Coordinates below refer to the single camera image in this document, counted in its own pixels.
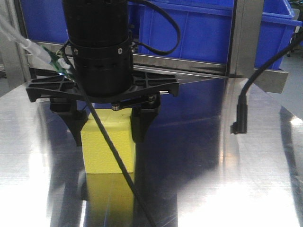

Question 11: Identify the stainless steel shelf rack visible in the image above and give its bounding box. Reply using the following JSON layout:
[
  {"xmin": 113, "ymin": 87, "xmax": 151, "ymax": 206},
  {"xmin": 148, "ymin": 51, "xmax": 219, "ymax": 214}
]
[{"xmin": 0, "ymin": 0, "xmax": 288, "ymax": 94}]

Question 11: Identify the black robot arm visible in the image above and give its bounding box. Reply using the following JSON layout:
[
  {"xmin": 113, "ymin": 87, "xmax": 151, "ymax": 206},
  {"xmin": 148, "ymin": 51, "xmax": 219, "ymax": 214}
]
[{"xmin": 26, "ymin": 0, "xmax": 179, "ymax": 146}]

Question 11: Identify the yellow foam block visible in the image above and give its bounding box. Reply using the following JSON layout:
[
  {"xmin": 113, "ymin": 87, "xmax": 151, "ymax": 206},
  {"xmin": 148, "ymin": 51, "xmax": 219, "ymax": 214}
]
[{"xmin": 81, "ymin": 108, "xmax": 135, "ymax": 174}]

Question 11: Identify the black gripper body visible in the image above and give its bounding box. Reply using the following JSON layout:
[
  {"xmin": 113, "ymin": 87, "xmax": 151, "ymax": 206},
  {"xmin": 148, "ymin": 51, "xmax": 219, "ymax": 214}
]
[{"xmin": 26, "ymin": 71, "xmax": 179, "ymax": 111}]

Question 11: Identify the black cable across block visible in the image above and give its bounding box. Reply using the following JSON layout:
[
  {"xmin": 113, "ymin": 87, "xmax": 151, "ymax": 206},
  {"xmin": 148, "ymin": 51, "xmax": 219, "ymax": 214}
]
[{"xmin": 60, "ymin": 44, "xmax": 158, "ymax": 227}]

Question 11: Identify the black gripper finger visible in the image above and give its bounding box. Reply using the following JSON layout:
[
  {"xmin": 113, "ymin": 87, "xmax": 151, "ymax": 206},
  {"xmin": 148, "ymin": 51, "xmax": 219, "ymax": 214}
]
[
  {"xmin": 131, "ymin": 93, "xmax": 160, "ymax": 142},
  {"xmin": 50, "ymin": 98, "xmax": 88, "ymax": 147}
]

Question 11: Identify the blue plastic bin at right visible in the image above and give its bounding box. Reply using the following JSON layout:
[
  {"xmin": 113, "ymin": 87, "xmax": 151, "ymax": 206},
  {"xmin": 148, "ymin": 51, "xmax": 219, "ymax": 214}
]
[{"xmin": 255, "ymin": 0, "xmax": 303, "ymax": 68}]

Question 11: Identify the black cable with angled plug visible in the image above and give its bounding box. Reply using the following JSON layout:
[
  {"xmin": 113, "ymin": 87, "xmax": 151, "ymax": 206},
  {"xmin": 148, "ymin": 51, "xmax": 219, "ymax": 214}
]
[{"xmin": 231, "ymin": 35, "xmax": 303, "ymax": 135}]

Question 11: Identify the large blue plastic bin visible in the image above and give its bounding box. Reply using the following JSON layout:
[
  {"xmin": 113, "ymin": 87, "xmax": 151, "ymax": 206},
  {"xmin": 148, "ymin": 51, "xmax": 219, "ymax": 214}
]
[{"xmin": 128, "ymin": 0, "xmax": 233, "ymax": 64}]

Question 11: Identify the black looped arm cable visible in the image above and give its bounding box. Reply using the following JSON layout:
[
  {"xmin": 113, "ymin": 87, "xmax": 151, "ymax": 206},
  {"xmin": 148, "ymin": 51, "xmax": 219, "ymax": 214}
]
[{"xmin": 129, "ymin": 0, "xmax": 182, "ymax": 56}]

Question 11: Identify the green circuit board with wires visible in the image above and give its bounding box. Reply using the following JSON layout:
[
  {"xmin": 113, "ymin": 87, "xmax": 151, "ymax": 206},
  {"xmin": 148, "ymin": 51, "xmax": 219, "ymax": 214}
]
[{"xmin": 0, "ymin": 16, "xmax": 71, "ymax": 78}]

